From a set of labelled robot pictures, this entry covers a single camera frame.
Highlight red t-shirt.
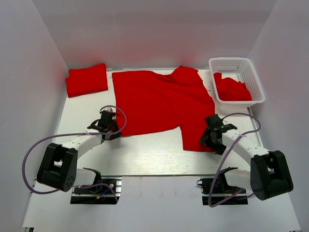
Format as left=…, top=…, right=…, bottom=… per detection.
left=65, top=64, right=108, bottom=98
left=112, top=66, right=215, bottom=152

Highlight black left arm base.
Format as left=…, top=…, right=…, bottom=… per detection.
left=70, top=176, right=122, bottom=205

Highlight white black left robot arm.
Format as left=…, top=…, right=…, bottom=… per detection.
left=37, top=107, right=122, bottom=193

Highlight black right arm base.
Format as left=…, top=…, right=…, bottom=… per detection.
left=197, top=177, right=248, bottom=205

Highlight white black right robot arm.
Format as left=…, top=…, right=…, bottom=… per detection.
left=200, top=114, right=294, bottom=207

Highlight red t-shirts in basket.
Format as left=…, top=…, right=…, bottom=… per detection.
left=213, top=72, right=252, bottom=101

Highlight folded red t-shirt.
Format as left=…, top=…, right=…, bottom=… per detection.
left=65, top=64, right=108, bottom=98

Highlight white plastic basket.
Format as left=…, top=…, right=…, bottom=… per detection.
left=209, top=57, right=265, bottom=109

